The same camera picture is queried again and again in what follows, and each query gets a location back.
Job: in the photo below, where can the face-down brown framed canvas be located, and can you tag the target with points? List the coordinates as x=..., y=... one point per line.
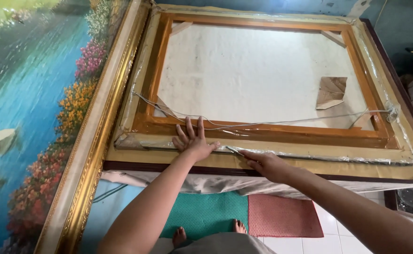
x=263, y=74

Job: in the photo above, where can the green floor mat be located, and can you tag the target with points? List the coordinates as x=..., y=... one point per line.
x=203, y=215

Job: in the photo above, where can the person's right foot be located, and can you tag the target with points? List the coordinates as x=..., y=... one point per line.
x=239, y=227

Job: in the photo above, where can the brown paper piece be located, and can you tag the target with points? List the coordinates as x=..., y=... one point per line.
x=330, y=91

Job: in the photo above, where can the person's foot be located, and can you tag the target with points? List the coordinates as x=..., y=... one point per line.
x=239, y=227
x=179, y=237

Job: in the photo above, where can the person's left hand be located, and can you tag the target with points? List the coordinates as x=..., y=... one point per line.
x=194, y=144

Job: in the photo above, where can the gold-framed landscape painting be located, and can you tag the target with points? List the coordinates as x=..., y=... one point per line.
x=33, y=105

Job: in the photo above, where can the white cloth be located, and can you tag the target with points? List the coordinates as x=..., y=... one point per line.
x=210, y=184

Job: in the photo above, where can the person's left foot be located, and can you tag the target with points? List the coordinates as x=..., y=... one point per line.
x=179, y=237

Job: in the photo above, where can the red floor mat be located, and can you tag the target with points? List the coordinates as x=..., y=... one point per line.
x=280, y=215

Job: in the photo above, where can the person's grey clothing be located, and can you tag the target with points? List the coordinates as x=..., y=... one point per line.
x=224, y=245

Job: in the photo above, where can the person's right hand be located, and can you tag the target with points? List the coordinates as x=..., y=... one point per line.
x=270, y=165

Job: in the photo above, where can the clear glass bowl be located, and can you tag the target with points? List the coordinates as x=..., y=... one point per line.
x=412, y=198

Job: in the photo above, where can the clear plastic wrap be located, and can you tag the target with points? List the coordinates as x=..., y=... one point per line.
x=333, y=155

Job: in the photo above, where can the silver cutter blade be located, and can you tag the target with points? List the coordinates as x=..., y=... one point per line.
x=234, y=150

